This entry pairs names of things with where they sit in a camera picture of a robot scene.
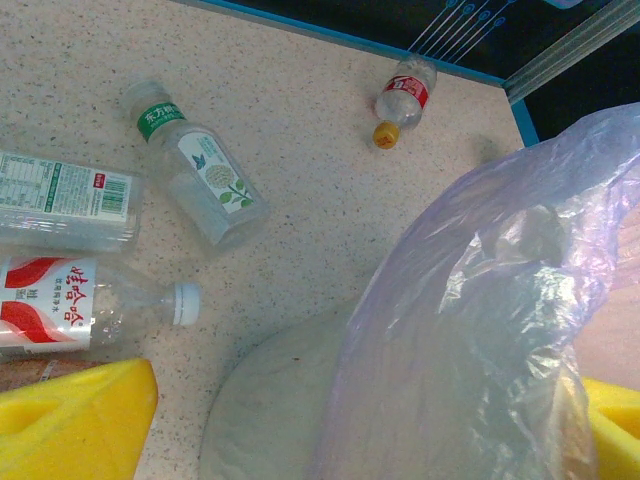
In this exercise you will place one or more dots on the red white label water bottle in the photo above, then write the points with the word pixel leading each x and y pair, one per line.
pixel 75 305

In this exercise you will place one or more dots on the red snack packet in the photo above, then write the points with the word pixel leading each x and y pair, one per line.
pixel 25 375

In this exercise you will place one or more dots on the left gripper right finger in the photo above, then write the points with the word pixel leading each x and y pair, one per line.
pixel 620 440

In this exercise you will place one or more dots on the aluminium frame post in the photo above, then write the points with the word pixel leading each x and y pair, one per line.
pixel 575 52

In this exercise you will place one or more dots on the pink-lined trash bin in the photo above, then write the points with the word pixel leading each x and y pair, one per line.
pixel 450 300

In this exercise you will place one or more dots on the clear tea bottle green band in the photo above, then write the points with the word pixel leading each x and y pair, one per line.
pixel 65 205
pixel 200 175

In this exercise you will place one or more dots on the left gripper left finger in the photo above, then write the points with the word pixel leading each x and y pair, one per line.
pixel 75 430

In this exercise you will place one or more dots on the red label bottle yellow cap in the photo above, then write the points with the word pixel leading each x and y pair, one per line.
pixel 405 97

